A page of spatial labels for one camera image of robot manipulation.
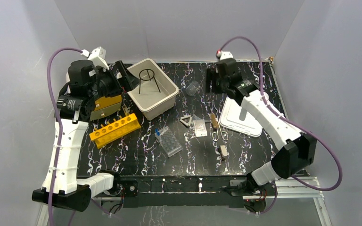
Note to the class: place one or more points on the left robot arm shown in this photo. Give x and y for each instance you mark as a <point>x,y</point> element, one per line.
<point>75,103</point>

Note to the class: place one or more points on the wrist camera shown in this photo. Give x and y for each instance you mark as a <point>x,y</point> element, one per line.
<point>97,56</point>
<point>222,55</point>

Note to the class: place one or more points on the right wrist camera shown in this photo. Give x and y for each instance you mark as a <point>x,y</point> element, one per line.
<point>222,55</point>

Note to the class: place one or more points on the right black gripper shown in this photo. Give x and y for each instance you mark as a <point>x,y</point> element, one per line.
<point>211,76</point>

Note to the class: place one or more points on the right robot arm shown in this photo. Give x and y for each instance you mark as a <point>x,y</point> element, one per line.
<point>296,149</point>

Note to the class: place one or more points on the cream and orange cylinder appliance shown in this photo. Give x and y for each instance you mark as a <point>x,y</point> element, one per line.
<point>106,106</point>

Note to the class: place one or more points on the white paper packet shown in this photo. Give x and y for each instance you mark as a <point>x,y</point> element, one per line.
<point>200,128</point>

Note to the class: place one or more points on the test tube brush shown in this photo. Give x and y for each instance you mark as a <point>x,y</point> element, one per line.
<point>214,121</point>

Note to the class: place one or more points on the black mounting base rail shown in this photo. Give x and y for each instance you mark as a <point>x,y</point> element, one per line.
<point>145,191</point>

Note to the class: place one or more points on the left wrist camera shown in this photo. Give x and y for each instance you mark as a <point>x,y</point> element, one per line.
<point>97,56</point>

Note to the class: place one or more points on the yellow test tube rack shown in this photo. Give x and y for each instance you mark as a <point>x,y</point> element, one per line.
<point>115,130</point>

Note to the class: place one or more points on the beige plastic bin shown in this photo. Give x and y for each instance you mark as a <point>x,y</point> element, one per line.
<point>156,93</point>

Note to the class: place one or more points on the white clay triangle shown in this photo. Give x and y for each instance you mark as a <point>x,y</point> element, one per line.
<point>186,120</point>

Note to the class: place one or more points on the clear plastic funnel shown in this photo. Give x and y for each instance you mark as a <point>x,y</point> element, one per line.
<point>192,88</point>

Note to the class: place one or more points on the white bin lid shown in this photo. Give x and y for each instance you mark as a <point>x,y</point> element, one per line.
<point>235,118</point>

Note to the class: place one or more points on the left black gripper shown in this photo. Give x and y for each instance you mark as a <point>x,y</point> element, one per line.
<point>114,79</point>

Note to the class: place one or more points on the clear acrylic tube rack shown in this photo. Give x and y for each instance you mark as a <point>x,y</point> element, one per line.
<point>169,142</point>

